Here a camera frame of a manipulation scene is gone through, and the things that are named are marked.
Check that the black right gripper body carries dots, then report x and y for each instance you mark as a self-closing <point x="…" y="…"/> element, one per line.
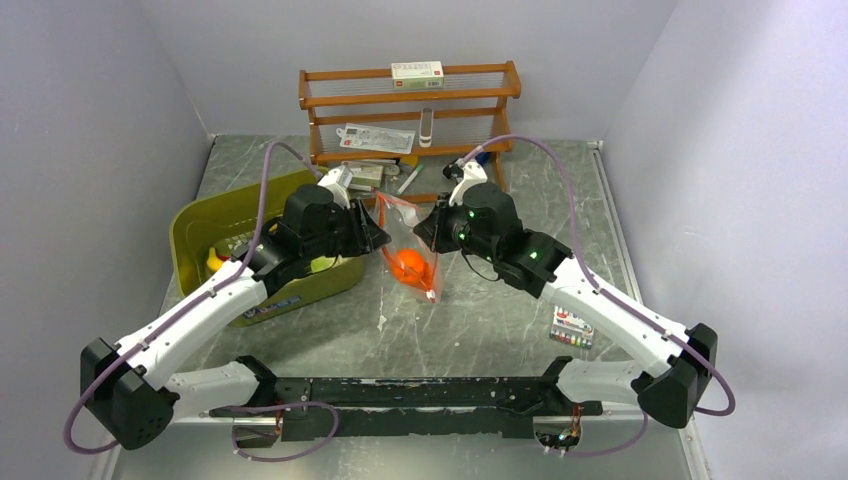
<point x="451" y="231"/>

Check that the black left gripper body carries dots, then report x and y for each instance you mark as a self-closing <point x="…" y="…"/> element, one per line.
<point x="346" y="234"/>

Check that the clear zip top bag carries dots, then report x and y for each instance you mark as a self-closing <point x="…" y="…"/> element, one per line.
<point x="398" y="217"/>

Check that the orange tangerine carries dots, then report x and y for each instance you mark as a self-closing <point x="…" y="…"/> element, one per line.
<point x="409" y="267"/>

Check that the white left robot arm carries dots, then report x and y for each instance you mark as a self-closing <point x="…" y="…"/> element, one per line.
<point x="133" y="387"/>

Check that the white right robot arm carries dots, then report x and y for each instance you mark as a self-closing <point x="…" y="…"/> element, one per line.
<point x="670" y="365"/>

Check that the green cabbage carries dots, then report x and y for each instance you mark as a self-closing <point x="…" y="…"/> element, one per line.
<point x="322" y="264"/>

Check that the blue stapler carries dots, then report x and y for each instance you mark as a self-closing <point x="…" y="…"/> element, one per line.
<point x="453" y="170"/>

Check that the white green box lower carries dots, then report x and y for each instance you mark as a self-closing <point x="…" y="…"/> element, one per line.
<point x="366" y="174"/>

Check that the green white marker pen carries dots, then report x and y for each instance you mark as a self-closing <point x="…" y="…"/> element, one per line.
<point x="410" y="179"/>

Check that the olive green plastic bin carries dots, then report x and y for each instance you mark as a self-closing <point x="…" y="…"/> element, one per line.
<point x="212" y="225"/>

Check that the white flat packet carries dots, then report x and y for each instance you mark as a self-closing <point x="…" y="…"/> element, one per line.
<point x="373" y="138"/>

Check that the white grey small device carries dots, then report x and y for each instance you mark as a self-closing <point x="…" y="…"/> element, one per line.
<point x="425" y="131"/>

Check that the orange wooden shelf rack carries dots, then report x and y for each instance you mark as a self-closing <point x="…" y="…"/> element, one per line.
<point x="365" y="114"/>

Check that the colourful marker set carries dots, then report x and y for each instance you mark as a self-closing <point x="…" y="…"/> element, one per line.
<point x="569" y="329"/>

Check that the white green box on shelf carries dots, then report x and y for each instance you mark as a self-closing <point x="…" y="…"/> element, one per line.
<point x="423" y="75"/>

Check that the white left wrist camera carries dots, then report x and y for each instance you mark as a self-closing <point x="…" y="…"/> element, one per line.
<point x="337" y="181"/>

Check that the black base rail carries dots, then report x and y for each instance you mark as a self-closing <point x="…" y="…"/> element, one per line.
<point x="309" y="408"/>

